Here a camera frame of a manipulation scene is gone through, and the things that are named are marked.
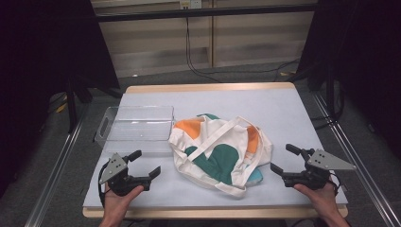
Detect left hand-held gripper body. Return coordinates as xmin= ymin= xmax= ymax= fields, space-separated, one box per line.
xmin=98 ymin=152 xmax=151 ymax=197

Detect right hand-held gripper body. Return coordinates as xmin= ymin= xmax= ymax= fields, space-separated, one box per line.
xmin=282 ymin=148 xmax=357 ymax=191

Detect clear plastic container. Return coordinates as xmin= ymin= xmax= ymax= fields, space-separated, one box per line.
xmin=94 ymin=105 xmax=176 ymax=149

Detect white tote bag colourful patches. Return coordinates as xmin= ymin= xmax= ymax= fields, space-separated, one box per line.
xmin=168 ymin=113 xmax=274 ymax=199

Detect person's right hand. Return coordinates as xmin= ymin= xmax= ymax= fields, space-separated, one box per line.
xmin=292 ymin=181 xmax=340 ymax=219

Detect person's left hand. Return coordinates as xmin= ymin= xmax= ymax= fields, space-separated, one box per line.
xmin=102 ymin=183 xmax=145 ymax=219

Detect wooden-edged table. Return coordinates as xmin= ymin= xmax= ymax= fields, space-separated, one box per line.
xmin=82 ymin=81 xmax=349 ymax=219

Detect black metal stand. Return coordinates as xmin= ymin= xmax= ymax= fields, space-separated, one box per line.
xmin=324 ymin=62 xmax=337 ymax=121
xmin=64 ymin=75 xmax=96 ymax=134

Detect black curtain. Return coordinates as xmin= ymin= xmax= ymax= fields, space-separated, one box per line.
xmin=297 ymin=0 xmax=401 ymax=160
xmin=0 ymin=0 xmax=121 ymax=198

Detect black horizontal bar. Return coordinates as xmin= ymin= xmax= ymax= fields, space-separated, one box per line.
xmin=94 ymin=3 xmax=318 ymax=23

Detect left hand-held gripper black cable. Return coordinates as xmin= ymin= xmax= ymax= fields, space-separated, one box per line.
xmin=97 ymin=162 xmax=112 ymax=207

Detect hand-held gripper black cable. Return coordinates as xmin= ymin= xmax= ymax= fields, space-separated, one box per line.
xmin=97 ymin=162 xmax=112 ymax=207
xmin=327 ymin=171 xmax=342 ymax=197

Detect right hand-held gripper black cable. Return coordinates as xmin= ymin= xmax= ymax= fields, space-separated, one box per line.
xmin=327 ymin=171 xmax=342 ymax=197

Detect black cable on floor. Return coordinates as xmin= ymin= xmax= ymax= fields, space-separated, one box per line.
xmin=310 ymin=81 xmax=346 ymax=131

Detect metal floor rail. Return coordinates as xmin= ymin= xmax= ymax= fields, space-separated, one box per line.
xmin=24 ymin=105 xmax=90 ymax=227
xmin=311 ymin=93 xmax=401 ymax=227

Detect black cable on wall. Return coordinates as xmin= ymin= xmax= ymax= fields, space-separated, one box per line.
xmin=184 ymin=17 xmax=301 ymax=83

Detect white wall power outlet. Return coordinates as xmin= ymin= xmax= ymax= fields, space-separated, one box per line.
xmin=179 ymin=0 xmax=202 ymax=9

